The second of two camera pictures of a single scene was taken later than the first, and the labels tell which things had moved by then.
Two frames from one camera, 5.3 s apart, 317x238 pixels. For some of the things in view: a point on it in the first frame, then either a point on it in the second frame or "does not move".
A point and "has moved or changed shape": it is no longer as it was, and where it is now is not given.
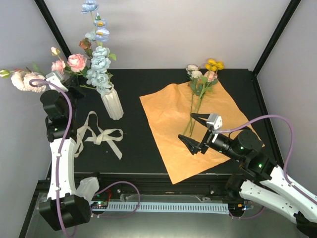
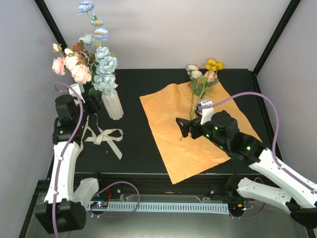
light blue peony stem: (98, 76) has moved or changed shape
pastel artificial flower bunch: (199, 82) does not move
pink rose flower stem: (76, 64) has moved or changed shape
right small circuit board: (237, 207) does not move
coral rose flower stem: (86, 44) to (79, 47)
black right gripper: (205, 143) to (187, 123)
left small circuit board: (99, 204) does not move
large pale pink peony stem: (23, 80) to (80, 74)
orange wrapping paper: (169, 110) does not move
